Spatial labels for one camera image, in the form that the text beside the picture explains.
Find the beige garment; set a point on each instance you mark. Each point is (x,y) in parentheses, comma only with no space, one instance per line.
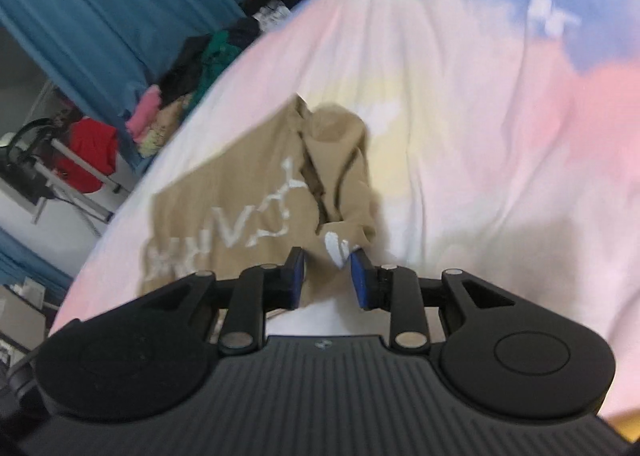
(172,115)

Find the pale green garment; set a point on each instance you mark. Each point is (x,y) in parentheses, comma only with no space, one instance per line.
(150,143)

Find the narrow blue curtain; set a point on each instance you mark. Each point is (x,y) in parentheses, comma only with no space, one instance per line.
(25,261)

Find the pink garment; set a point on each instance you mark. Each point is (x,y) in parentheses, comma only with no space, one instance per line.
(142,113)

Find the yellow cloth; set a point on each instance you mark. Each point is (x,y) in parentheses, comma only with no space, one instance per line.
(627,423)

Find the dark window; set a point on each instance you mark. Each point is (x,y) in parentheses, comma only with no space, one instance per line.
(20,85)

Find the white patterned cloth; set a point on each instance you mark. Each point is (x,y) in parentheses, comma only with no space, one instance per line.
(272,14)

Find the pastel bed sheet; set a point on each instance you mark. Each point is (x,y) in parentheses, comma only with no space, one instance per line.
(500,135)

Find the white-backed chair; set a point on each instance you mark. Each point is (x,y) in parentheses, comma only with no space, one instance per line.
(20,316)

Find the tan printed t-shirt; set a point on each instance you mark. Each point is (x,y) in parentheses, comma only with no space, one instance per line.
(225,196)

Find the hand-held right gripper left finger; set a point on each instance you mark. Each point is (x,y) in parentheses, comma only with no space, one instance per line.
(298,281)

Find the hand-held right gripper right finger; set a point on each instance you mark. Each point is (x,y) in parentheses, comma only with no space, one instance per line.
(362,281)

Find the garment steamer stand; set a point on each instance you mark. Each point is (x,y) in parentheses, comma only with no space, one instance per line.
(25,170)

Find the black garment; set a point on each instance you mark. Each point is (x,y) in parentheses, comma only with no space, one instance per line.
(185,60)

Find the red garment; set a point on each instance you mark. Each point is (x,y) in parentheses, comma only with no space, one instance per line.
(85,150)

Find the wide blue curtain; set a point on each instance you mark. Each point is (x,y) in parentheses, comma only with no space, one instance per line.
(100,10)

